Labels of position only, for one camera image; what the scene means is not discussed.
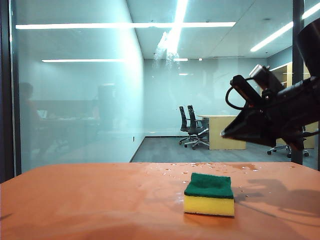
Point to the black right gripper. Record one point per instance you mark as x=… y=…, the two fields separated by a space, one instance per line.
x=280 y=112

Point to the green and yellow sponge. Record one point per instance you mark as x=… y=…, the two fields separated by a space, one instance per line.
x=207 y=206

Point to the tall black office chair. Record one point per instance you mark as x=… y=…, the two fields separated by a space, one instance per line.
x=275 y=149

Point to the light wooden desk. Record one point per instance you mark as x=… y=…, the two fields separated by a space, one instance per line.
x=215 y=130

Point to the light wooden cabinet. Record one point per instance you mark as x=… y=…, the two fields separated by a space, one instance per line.
x=289 y=75

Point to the black mesh office chair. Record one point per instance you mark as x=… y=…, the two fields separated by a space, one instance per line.
x=184 y=122
x=193 y=120

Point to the slanted ceiling light strip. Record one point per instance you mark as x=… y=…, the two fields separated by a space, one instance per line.
x=271 y=38

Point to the long ceiling light strip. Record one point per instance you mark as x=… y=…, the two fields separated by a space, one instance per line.
x=180 y=20

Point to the large glass pane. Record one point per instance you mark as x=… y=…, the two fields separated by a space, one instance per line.
x=75 y=112

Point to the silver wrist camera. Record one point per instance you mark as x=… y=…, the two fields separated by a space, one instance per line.
x=267 y=76

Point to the dark vertical frame post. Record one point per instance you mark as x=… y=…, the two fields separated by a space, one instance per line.
x=297 y=12

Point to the dark window frame edge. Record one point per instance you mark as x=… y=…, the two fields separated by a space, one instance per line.
x=5 y=100

